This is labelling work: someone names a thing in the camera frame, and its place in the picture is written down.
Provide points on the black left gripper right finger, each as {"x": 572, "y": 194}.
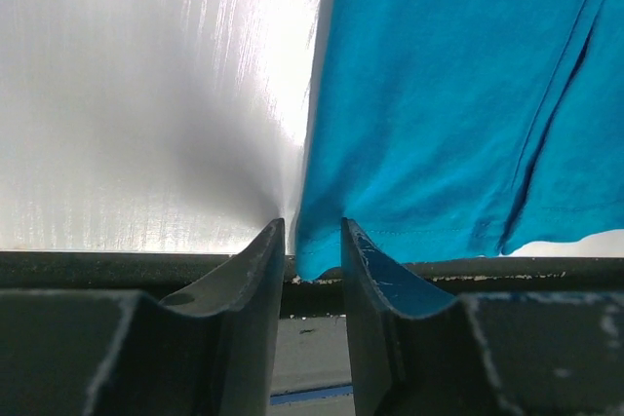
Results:
{"x": 416, "y": 349}

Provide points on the bright blue t-shirt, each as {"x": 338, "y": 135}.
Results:
{"x": 462, "y": 128}

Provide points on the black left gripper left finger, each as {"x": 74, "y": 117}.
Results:
{"x": 206, "y": 349}

